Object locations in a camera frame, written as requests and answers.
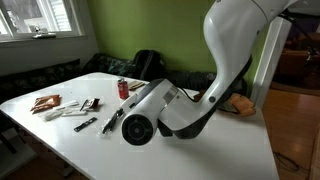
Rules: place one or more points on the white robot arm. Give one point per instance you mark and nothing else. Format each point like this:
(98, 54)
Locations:
(230, 33)

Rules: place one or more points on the small object on sill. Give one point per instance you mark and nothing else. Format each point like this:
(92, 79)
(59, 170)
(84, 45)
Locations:
(43, 35)

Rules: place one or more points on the black backpack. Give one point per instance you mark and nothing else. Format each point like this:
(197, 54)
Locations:
(148, 65)

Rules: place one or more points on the dark flower patterned cushion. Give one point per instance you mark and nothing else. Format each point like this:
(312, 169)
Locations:
(190, 80)

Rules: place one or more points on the red soda can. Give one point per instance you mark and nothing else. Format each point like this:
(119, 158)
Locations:
(123, 89)

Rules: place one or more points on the dark leaf patterned cushion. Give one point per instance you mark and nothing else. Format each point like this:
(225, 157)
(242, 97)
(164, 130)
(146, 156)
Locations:
(110, 65)

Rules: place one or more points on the black plastic cutlery pack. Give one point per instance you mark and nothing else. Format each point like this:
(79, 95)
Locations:
(111, 121)

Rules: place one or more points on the dark brown snack packet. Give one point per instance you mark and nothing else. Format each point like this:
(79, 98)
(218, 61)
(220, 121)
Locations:
(91, 103)

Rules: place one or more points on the black flat strip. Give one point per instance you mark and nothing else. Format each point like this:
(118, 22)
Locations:
(85, 124)

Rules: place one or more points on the brown wooden bowl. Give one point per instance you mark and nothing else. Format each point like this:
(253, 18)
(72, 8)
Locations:
(245, 105)

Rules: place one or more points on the white sachet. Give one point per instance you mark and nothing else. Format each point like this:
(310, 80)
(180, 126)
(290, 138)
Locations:
(75, 113)
(66, 104)
(51, 115)

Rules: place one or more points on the dark window bench cushion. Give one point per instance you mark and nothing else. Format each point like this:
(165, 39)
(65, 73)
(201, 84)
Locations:
(36, 78)

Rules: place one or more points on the brown wooden furniture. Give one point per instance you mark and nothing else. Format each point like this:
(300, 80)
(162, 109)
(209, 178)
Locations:
(296, 66)

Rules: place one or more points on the grey metal table leg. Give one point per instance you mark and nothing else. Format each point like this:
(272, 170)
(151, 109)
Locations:
(16, 150)

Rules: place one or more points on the white window frame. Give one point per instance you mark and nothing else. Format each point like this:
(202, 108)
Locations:
(40, 20)

